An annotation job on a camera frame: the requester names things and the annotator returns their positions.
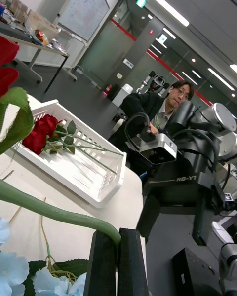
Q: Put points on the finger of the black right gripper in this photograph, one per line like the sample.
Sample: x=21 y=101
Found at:
x=149 y=217
x=200 y=222

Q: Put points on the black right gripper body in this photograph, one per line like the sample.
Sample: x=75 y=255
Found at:
x=182 y=190

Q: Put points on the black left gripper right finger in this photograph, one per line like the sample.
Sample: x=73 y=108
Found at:
x=132 y=264

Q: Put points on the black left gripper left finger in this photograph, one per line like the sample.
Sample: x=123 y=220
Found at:
x=101 y=269

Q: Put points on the green leaf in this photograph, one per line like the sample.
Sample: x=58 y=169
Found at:
x=71 y=266

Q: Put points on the red rose with green stem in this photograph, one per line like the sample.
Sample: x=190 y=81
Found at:
x=48 y=124
x=61 y=213
x=33 y=141

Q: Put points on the pale blue flower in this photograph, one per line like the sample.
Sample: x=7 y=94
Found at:
x=12 y=269

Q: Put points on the silver and black right arm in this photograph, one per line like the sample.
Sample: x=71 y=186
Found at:
x=222 y=118

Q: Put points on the black case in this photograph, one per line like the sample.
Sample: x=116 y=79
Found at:
x=195 y=273

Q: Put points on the shallow white plastic box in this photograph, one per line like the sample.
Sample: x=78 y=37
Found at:
x=81 y=175

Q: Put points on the person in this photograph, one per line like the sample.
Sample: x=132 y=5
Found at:
x=143 y=103

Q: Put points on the background robot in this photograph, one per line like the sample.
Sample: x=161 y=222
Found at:
x=156 y=81

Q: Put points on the white bin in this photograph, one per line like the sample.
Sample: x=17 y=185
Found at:
x=123 y=95

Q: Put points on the red fire extinguisher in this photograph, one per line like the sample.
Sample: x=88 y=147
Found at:
x=107 y=90

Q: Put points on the green exit sign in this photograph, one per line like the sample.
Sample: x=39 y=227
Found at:
x=141 y=2

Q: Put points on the whiteboard on stand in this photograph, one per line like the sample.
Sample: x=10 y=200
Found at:
x=84 y=7

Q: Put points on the cluttered desk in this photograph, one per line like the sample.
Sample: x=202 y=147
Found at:
x=29 y=39

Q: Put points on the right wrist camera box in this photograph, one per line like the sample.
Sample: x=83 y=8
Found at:
x=159 y=148

